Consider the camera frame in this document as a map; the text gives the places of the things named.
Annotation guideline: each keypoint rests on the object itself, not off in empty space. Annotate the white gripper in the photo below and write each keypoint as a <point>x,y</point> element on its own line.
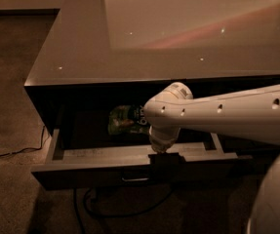
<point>163,139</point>

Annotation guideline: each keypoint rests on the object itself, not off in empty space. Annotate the drawer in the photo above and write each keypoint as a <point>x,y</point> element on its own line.
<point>82,154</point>

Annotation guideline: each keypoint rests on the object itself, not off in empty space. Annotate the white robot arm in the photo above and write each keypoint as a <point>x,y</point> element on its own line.
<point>252,115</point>

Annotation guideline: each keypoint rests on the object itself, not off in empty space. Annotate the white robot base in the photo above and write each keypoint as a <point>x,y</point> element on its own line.
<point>265,215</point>

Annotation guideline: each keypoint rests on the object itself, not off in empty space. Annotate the dark cabinet with glossy top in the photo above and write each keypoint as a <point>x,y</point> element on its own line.
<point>101,54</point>

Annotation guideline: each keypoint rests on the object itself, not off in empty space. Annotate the green snack bag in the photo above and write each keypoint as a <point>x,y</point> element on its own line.
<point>127,119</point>

